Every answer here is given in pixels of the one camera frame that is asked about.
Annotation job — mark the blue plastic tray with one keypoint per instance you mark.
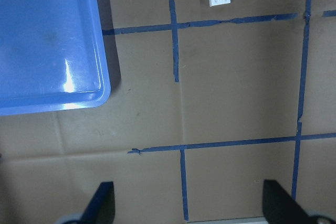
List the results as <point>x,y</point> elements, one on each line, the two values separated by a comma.
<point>52,56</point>

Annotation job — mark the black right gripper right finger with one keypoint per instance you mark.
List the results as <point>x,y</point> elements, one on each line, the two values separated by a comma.
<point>278,205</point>

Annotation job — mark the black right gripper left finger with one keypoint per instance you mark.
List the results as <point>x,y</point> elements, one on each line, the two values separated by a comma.
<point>101,208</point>

